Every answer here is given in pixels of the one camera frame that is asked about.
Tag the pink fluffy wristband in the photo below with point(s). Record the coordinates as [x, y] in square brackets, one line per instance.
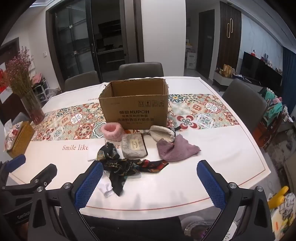
[113, 134]

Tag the grey dining chair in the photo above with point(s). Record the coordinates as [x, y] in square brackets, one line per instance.
[81, 81]
[141, 69]
[242, 102]

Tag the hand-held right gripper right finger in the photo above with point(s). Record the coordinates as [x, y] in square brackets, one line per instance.
[211, 185]

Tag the blue curtain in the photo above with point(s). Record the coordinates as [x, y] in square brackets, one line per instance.
[290, 62]

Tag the white pinked-edge cloth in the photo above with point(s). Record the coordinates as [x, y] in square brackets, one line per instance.
[105, 188]

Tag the black patterned silk scarf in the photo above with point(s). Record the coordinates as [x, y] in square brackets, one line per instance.
[120, 167]

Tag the clothes drying rack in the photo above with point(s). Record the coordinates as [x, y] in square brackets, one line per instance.
[272, 109]

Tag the purple fuzzy handbag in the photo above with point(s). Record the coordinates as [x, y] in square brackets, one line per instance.
[175, 149]

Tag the dark wood panel door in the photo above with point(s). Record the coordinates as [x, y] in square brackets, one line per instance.
[233, 46]

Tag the grey fabric pouch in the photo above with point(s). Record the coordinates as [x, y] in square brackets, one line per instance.
[134, 148]

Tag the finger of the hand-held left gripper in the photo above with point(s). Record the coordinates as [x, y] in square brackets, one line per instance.
[45, 175]
[16, 161]

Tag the yellow toy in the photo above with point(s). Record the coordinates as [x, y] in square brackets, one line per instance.
[281, 195]

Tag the white television cabinet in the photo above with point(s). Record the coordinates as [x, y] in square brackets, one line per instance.
[222, 80]

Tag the white tile-pattern tablecloth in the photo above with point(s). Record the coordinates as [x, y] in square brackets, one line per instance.
[161, 187]

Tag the yellow woven tissue box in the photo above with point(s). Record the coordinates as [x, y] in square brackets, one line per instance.
[22, 140]

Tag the black television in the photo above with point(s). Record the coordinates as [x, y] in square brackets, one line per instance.
[259, 67]

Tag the brown cardboard box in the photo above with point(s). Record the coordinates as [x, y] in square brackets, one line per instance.
[134, 111]

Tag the glass vase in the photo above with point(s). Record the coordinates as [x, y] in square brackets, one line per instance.
[34, 111]

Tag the dried pink flower bunch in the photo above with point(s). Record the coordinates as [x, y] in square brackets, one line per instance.
[19, 74]

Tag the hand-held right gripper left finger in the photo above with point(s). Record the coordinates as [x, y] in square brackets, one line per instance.
[89, 185]

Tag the white shoe rack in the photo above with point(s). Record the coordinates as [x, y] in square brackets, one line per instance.
[42, 92]

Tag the dark glass sliding door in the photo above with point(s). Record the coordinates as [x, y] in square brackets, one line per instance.
[74, 41]

